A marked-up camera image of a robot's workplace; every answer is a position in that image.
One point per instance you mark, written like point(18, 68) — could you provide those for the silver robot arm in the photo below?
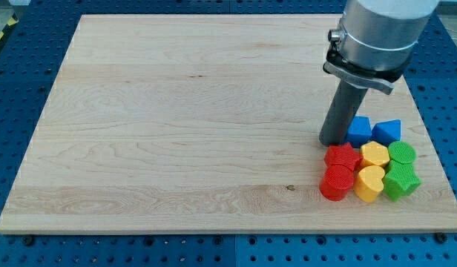
point(373, 42)

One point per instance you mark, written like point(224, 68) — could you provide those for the red star block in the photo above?
point(344, 155)

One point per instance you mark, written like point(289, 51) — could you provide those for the green star block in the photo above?
point(400, 180)

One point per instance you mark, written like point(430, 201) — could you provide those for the light wooden board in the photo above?
point(205, 124)

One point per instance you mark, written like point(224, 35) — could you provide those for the red cylinder block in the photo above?
point(336, 183)

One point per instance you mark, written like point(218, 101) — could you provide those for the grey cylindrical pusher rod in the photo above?
point(343, 108)

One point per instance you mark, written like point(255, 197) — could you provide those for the blue cube block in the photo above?
point(359, 132)

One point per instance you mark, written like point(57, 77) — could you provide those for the yellow hexagon block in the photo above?
point(374, 153)

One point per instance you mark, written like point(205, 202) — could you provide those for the yellow heart block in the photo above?
point(368, 183)

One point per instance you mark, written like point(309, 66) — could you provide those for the blue triangular prism block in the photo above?
point(387, 132)

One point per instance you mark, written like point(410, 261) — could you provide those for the green cylinder block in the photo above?
point(401, 152)

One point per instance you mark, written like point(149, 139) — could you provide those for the black yellow hazard tape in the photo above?
point(8, 29)

